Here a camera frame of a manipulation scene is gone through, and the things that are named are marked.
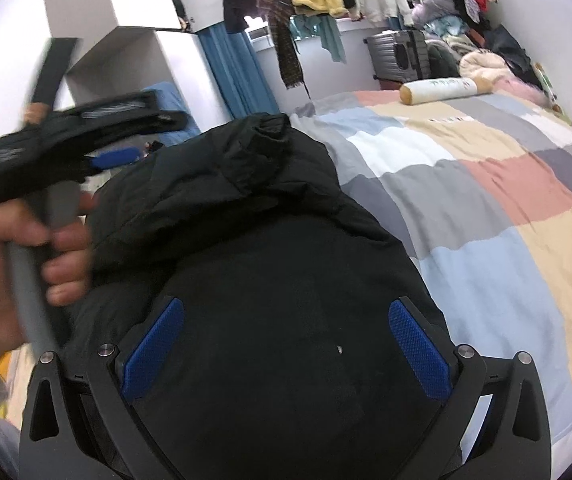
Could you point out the grey wall cabinet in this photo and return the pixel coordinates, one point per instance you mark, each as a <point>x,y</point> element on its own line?
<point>128,45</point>

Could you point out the grey hard-shell suitcase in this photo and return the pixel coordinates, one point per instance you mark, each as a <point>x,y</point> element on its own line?
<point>399,55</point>

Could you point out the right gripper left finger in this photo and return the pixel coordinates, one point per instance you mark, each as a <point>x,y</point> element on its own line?
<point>57,440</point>

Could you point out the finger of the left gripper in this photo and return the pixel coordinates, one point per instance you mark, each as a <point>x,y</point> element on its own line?
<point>115,158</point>

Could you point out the blue window curtain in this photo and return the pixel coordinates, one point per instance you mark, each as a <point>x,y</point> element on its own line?
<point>237,72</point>

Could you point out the brown plaid scarf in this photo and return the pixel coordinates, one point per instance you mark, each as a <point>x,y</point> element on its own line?
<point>277,13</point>

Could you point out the patchwork pastel quilt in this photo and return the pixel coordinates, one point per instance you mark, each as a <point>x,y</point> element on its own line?
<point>479,191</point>

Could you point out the pile of clothes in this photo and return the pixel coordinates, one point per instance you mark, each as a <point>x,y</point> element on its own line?
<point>474,29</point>

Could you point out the black jacket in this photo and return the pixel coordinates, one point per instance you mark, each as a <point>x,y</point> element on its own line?
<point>285,367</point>

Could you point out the cream cylindrical bolster pillow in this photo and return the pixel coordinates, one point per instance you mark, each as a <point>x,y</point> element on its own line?
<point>442,89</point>

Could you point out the teal hanging garment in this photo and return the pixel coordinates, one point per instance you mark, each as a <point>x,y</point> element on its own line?
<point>323,27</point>

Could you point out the person's left hand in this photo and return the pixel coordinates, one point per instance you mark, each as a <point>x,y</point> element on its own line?
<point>38,264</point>

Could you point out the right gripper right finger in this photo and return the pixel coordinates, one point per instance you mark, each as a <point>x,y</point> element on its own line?
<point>493,421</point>

